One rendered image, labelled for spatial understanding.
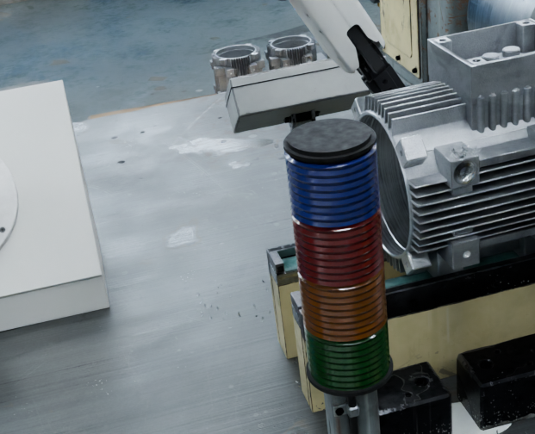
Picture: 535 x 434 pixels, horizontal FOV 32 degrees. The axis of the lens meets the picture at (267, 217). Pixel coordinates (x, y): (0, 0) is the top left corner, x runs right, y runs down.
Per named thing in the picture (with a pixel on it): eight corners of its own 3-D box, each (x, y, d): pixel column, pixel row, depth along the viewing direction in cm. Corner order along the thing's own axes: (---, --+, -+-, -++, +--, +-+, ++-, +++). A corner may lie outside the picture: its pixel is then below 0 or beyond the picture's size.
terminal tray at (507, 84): (527, 80, 103) (529, 17, 100) (581, 112, 94) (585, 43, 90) (427, 102, 101) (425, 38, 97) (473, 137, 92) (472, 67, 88)
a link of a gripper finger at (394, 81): (349, 61, 97) (382, 107, 100) (359, 71, 94) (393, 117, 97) (373, 42, 97) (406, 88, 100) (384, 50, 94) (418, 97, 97)
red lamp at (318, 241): (366, 235, 67) (362, 180, 65) (397, 275, 62) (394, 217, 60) (287, 254, 66) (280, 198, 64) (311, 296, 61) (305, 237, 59)
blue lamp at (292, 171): (362, 180, 65) (357, 120, 63) (394, 217, 60) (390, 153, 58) (280, 198, 64) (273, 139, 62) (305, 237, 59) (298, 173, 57)
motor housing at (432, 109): (507, 188, 114) (509, 38, 105) (597, 261, 97) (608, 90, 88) (354, 225, 110) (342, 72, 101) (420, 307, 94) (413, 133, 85)
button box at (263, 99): (361, 108, 120) (351, 70, 121) (375, 89, 113) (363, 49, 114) (233, 134, 117) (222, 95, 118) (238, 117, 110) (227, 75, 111)
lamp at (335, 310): (370, 288, 70) (366, 235, 67) (400, 331, 64) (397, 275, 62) (293, 306, 68) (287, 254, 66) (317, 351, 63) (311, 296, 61)
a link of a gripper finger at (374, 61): (325, 7, 91) (332, 24, 97) (374, 65, 90) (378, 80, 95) (334, -1, 91) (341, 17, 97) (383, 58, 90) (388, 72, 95)
